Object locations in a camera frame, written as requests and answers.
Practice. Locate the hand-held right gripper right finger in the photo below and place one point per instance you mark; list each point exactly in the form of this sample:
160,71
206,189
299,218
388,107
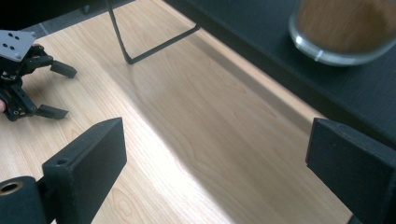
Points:
355,168

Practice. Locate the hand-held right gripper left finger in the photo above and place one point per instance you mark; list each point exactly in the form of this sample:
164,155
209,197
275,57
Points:
87,168

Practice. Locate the black shelf with metal legs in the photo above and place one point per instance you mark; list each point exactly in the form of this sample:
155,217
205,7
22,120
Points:
264,46

